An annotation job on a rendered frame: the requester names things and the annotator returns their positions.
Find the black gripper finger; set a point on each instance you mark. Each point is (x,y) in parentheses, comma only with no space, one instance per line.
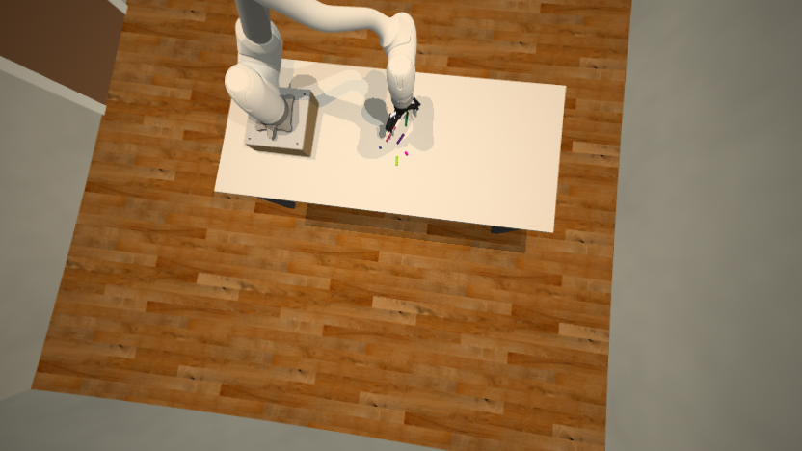
(414,107)
(392,120)

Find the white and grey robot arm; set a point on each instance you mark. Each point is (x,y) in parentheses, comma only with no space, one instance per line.
(254,87)

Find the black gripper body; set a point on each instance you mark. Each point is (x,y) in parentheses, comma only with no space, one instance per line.
(401,110)

